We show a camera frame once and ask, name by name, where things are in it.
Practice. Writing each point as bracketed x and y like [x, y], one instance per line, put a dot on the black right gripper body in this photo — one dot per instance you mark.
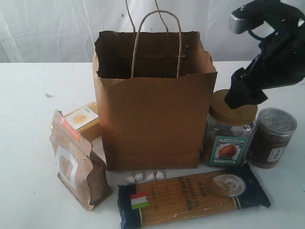
[281, 61]

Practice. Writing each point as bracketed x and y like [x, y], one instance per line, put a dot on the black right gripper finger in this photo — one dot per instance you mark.
[256, 97]
[238, 94]

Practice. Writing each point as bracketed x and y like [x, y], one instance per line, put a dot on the dark can with silver lid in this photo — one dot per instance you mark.
[275, 128]

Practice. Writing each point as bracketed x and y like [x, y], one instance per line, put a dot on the glass jar with gold lid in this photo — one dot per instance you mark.
[228, 134]

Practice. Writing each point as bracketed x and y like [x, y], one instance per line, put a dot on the brown paper shopping bag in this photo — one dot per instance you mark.
[153, 92]

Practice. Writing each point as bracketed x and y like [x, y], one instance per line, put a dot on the spaghetti package dark blue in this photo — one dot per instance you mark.
[162, 201]

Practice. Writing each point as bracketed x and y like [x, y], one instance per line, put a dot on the blister pack of white pills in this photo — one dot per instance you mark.
[140, 176]

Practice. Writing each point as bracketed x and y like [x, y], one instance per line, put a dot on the yellow millet grain pack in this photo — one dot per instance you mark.
[81, 123]

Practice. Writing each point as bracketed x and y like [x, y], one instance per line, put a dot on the brown kraft pouch white label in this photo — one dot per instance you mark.
[81, 170]

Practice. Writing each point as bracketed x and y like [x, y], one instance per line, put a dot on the white backdrop sheet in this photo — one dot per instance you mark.
[65, 30]

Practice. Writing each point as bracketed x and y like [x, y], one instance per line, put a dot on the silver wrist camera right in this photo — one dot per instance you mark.
[244, 19]

